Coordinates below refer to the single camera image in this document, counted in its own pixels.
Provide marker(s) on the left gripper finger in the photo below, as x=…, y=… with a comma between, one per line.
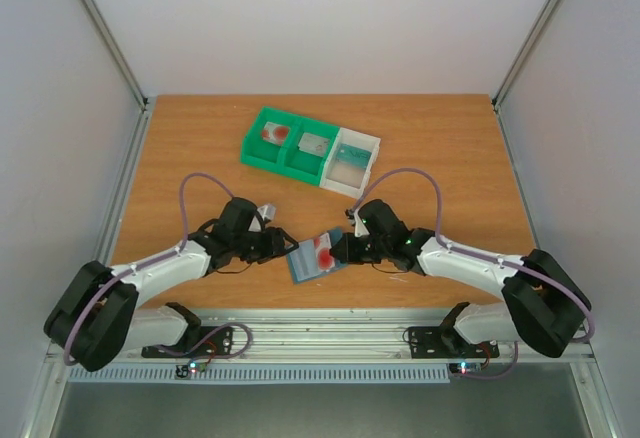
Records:
x=281, y=241
x=275, y=255

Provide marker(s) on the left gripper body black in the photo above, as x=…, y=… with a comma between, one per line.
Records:
x=255, y=250

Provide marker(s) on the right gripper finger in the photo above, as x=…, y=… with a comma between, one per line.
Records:
x=340, y=256
x=341, y=242

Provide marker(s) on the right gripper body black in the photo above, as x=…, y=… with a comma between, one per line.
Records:
x=350, y=248

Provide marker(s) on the red circle card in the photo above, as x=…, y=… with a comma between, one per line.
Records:
x=324, y=261

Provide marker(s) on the teal leather card holder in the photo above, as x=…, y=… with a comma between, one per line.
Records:
x=301, y=262

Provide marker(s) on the white translucent bin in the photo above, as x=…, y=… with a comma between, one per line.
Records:
x=348, y=166

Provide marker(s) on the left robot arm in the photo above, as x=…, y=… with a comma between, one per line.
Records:
x=101, y=312

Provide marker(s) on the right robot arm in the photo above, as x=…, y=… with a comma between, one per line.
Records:
x=538, y=303

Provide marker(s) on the teal VIP card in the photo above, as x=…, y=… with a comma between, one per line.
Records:
x=353, y=156

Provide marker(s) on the grey card in bin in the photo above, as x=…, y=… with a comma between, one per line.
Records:
x=313, y=144

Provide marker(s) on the card with red circles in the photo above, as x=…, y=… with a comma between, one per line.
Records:
x=274, y=133

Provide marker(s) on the green bin middle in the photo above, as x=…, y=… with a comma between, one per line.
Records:
x=302, y=166

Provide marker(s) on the green bin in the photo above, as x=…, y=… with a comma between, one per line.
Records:
x=265, y=143
x=302, y=166

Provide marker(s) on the green bin left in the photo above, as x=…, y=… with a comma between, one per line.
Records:
x=265, y=143

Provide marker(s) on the left status board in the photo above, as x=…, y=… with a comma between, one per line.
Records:
x=191, y=370

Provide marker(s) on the status board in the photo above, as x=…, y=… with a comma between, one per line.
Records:
x=191, y=370
x=465, y=368

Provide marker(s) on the right status board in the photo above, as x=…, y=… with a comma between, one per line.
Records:
x=465, y=368

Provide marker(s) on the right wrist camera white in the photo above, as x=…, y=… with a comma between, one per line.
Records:
x=359, y=227

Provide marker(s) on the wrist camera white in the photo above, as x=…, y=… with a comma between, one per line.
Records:
x=359, y=227
x=264, y=215

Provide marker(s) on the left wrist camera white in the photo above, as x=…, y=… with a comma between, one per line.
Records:
x=264, y=215

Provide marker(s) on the aluminium rail front frame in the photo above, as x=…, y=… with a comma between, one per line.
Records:
x=288, y=335

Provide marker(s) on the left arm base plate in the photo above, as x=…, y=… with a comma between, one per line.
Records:
x=217, y=340

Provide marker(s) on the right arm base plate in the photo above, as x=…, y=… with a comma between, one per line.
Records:
x=427, y=342

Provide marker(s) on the grey slotted cable duct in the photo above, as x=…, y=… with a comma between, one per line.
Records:
x=266, y=374

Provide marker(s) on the left aluminium frame post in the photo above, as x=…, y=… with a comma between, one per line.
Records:
x=104, y=32

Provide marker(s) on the aluminium frame post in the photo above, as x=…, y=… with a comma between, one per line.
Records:
x=104, y=32
x=534, y=35

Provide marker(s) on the right aluminium frame post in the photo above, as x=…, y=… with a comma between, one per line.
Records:
x=534, y=35

